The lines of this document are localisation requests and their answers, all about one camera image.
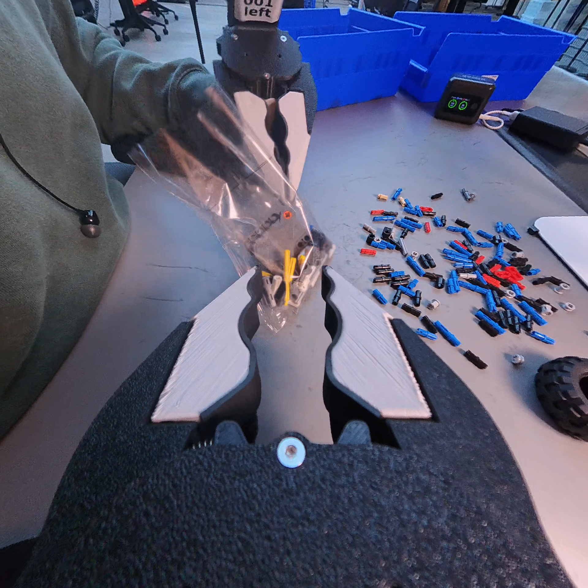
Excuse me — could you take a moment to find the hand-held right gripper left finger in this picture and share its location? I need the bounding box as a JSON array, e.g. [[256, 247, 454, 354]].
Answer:
[[152, 269, 262, 423]]

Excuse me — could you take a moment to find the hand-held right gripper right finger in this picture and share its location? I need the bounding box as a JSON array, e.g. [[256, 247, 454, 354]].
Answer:
[[322, 267, 432, 421]]

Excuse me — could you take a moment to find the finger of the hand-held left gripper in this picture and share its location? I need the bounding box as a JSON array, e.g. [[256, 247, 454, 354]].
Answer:
[[273, 93, 313, 190], [233, 89, 276, 159]]

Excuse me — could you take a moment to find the clear plastic bag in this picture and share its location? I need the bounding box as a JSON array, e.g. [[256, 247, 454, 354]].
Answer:
[[129, 88, 337, 334]]

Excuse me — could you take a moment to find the pile of small toy parts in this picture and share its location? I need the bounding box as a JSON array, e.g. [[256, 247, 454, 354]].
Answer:
[[359, 187, 576, 370]]

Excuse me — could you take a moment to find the person's left forearm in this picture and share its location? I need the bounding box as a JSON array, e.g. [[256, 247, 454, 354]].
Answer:
[[78, 14, 226, 149]]

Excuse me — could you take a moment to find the grey desk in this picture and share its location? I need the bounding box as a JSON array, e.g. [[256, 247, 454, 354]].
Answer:
[[0, 65, 588, 588]]

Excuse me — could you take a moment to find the blue plastic bin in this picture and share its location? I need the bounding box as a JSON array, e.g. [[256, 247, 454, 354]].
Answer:
[[279, 8, 425, 111], [394, 11, 578, 104]]

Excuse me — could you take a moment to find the black office chair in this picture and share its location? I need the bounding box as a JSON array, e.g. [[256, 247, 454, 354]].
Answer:
[[111, 0, 181, 43]]

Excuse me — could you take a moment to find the black digital timer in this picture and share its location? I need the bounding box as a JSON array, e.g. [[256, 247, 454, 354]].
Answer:
[[436, 74, 497, 125]]

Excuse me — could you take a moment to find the black toy tire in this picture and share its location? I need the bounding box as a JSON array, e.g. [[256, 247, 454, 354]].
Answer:
[[535, 357, 588, 442]]

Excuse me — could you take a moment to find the white booklet stand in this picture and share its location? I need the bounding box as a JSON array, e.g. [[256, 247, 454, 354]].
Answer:
[[533, 216, 588, 287]]

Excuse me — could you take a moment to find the black power brick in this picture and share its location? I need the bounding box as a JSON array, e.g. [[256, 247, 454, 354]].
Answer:
[[508, 106, 588, 153]]

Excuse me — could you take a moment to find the black earphone cable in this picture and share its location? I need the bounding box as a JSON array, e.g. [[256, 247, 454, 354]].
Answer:
[[0, 138, 103, 239]]

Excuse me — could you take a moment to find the white cable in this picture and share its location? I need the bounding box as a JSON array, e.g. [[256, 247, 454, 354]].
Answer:
[[480, 109, 521, 130]]

